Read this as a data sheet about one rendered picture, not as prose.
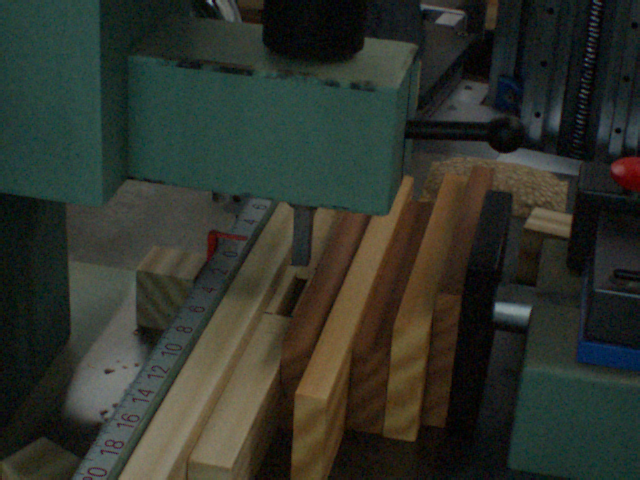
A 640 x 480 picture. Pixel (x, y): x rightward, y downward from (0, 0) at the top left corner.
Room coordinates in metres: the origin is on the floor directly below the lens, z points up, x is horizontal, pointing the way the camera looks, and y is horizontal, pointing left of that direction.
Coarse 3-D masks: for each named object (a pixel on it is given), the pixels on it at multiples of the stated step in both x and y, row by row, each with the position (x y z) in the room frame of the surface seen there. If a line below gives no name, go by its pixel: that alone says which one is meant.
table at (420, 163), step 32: (416, 160) 0.88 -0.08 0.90; (416, 192) 0.82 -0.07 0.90; (512, 224) 0.78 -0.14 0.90; (512, 256) 0.73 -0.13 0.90; (512, 352) 0.62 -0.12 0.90; (512, 384) 0.59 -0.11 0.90; (480, 416) 0.56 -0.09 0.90; (512, 416) 0.56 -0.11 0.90; (288, 448) 0.52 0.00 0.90; (352, 448) 0.52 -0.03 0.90; (384, 448) 0.52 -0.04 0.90; (416, 448) 0.52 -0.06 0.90; (448, 448) 0.53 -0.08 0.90; (480, 448) 0.53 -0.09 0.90
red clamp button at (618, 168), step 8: (624, 160) 0.61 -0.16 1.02; (632, 160) 0.61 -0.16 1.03; (616, 168) 0.60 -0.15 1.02; (624, 168) 0.60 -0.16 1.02; (632, 168) 0.60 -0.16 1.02; (616, 176) 0.60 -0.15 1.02; (624, 176) 0.60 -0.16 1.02; (632, 176) 0.59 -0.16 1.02; (624, 184) 0.59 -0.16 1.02; (632, 184) 0.59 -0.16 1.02
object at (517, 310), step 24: (504, 192) 0.63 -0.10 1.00; (480, 216) 0.60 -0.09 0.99; (504, 216) 0.60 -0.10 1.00; (480, 240) 0.57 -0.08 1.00; (504, 240) 0.58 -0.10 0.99; (480, 264) 0.54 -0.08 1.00; (480, 288) 0.54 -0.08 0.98; (504, 288) 0.58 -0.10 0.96; (528, 288) 0.58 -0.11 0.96; (480, 312) 0.54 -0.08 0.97; (504, 312) 0.57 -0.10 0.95; (528, 312) 0.57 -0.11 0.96; (480, 336) 0.54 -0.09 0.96; (456, 360) 0.54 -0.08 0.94; (480, 360) 0.54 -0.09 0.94; (456, 384) 0.54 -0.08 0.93; (480, 384) 0.54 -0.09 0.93; (456, 408) 0.54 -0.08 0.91
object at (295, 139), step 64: (128, 64) 0.60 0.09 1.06; (192, 64) 0.60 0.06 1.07; (256, 64) 0.60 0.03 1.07; (320, 64) 0.60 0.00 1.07; (384, 64) 0.61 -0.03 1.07; (128, 128) 0.60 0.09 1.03; (192, 128) 0.60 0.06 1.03; (256, 128) 0.59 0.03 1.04; (320, 128) 0.58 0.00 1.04; (384, 128) 0.58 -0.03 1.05; (256, 192) 0.59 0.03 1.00; (320, 192) 0.58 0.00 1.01; (384, 192) 0.58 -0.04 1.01
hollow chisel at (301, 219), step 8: (296, 216) 0.62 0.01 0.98; (304, 216) 0.62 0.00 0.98; (312, 216) 0.62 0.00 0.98; (296, 224) 0.62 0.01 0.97; (304, 224) 0.62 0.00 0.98; (312, 224) 0.62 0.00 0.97; (296, 232) 0.62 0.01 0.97; (304, 232) 0.62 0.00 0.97; (296, 240) 0.62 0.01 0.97; (304, 240) 0.62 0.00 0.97; (296, 248) 0.62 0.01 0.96; (304, 248) 0.62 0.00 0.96; (296, 256) 0.62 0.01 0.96; (304, 256) 0.61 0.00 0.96; (296, 264) 0.62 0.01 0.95; (304, 264) 0.61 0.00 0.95
